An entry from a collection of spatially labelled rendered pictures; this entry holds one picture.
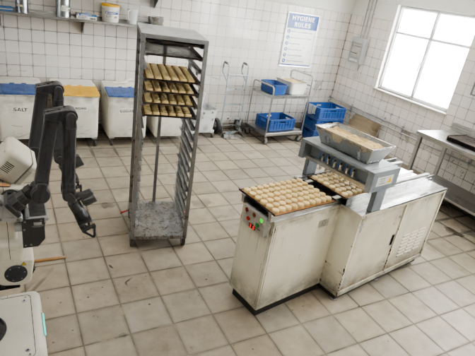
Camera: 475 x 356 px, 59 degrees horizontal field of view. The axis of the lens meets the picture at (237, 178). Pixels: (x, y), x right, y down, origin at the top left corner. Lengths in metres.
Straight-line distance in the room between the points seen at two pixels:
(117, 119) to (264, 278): 3.51
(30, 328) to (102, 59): 4.28
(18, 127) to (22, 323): 3.35
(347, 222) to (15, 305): 2.29
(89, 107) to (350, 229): 3.74
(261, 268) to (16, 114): 3.74
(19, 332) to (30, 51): 4.15
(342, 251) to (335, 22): 5.27
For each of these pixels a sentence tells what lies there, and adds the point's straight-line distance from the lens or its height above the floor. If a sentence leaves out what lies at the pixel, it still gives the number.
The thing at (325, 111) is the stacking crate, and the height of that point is 0.55.
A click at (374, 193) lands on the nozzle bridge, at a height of 1.00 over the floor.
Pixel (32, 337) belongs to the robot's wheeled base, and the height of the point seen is 0.28.
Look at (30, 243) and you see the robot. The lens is 2.31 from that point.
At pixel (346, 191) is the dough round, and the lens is 3.29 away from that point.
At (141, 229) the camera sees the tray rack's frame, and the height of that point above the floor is 0.15.
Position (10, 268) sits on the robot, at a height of 0.76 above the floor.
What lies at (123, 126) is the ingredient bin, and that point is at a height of 0.29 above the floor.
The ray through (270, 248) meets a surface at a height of 0.63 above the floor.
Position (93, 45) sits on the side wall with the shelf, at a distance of 6.22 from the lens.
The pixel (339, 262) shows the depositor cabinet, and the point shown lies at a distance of 3.41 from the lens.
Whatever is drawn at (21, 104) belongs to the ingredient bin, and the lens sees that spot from 5.64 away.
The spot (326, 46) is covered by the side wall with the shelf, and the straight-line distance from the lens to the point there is 7.90.
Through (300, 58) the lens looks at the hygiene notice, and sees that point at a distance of 7.59.
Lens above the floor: 2.18
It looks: 24 degrees down
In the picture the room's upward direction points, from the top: 9 degrees clockwise
